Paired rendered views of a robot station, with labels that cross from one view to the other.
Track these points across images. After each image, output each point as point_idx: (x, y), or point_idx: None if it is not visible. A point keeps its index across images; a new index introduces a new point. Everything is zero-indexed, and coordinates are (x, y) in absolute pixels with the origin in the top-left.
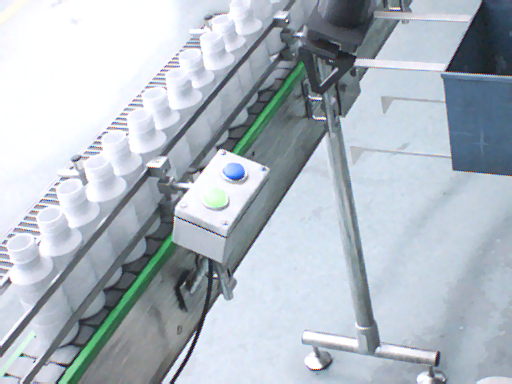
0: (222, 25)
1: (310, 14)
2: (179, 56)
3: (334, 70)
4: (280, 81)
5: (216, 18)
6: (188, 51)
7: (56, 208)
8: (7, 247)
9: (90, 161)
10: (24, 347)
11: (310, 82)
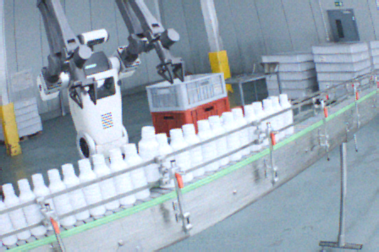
0: (178, 129)
1: (176, 59)
2: (207, 120)
3: (178, 73)
4: (158, 186)
5: (177, 131)
6: (202, 123)
7: (271, 98)
8: (286, 94)
9: (259, 104)
10: (299, 132)
11: (184, 77)
